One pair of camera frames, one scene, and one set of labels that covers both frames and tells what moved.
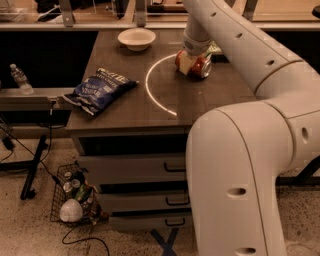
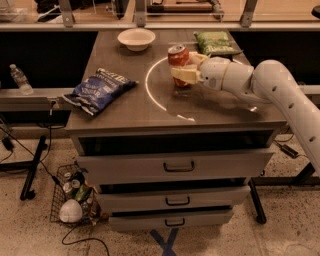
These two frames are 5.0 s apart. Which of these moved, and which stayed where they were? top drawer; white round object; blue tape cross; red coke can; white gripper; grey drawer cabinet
Moved: red coke can; white gripper
Stayed: white round object; top drawer; grey drawer cabinet; blue tape cross
